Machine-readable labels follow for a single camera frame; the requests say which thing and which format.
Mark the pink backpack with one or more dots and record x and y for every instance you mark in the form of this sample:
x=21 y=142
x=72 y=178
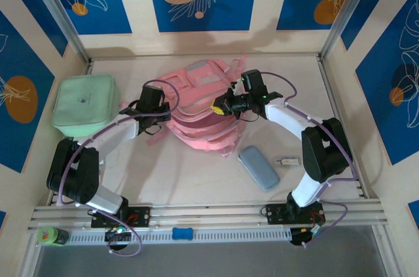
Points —
x=203 y=133

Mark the grey-blue pencil case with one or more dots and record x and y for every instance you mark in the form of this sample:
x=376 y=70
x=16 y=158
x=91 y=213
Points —
x=260 y=169

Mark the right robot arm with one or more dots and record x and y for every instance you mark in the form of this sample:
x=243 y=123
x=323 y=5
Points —
x=324 y=149

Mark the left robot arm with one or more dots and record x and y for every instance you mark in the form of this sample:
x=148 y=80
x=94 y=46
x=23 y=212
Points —
x=78 y=175

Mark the mint green storage case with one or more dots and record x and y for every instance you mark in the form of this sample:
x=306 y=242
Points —
x=82 y=106

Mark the blue bone-shaped clip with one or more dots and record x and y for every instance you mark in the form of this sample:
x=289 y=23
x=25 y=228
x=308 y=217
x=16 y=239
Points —
x=182 y=233

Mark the green tape roll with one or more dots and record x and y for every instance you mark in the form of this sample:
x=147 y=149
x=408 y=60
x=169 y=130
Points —
x=49 y=236

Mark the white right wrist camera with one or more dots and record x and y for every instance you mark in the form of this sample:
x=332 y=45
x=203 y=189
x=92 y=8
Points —
x=237 y=86

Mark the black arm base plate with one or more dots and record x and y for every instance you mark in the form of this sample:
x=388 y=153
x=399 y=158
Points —
x=275 y=214
x=140 y=216

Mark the aluminium cross rail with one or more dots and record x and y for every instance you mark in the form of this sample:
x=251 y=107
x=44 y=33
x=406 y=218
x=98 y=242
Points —
x=209 y=214

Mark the aluminium frame post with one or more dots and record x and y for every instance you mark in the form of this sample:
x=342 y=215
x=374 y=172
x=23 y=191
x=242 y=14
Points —
x=347 y=11
x=59 y=15

